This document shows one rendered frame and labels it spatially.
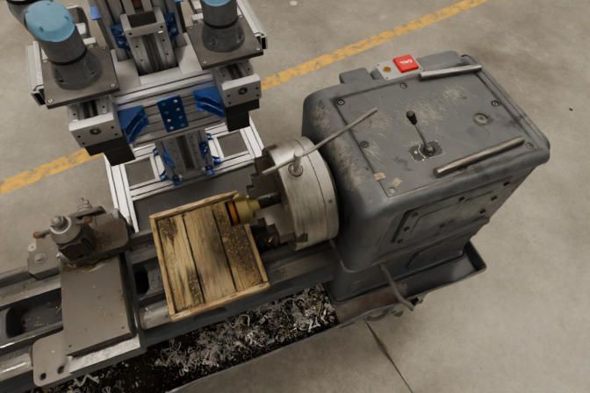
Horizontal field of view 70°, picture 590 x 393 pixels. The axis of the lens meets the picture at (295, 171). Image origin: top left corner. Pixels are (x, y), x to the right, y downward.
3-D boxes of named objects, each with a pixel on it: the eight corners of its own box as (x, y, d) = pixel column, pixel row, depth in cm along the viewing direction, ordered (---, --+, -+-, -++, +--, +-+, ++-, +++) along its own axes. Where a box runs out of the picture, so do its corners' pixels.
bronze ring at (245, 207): (252, 183, 121) (221, 193, 119) (262, 210, 116) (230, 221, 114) (254, 200, 129) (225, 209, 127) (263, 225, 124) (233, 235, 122)
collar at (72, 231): (80, 212, 115) (75, 207, 113) (82, 238, 111) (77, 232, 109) (49, 221, 113) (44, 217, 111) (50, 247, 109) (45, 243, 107)
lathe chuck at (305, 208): (286, 170, 146) (291, 117, 118) (320, 254, 133) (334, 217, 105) (262, 178, 144) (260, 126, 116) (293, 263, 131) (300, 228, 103)
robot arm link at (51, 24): (56, 68, 126) (33, 31, 114) (36, 46, 131) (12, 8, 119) (93, 50, 130) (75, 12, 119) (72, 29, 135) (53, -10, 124)
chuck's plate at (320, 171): (295, 167, 147) (302, 115, 119) (330, 250, 134) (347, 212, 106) (286, 170, 146) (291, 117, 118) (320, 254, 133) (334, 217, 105)
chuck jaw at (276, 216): (291, 198, 120) (305, 231, 113) (291, 209, 124) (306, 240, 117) (254, 210, 118) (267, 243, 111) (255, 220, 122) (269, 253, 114)
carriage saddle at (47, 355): (125, 214, 143) (119, 205, 138) (148, 351, 120) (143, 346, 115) (31, 241, 137) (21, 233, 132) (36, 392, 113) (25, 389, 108)
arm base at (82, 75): (52, 63, 141) (38, 39, 132) (98, 53, 144) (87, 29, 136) (56, 95, 133) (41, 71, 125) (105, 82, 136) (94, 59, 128)
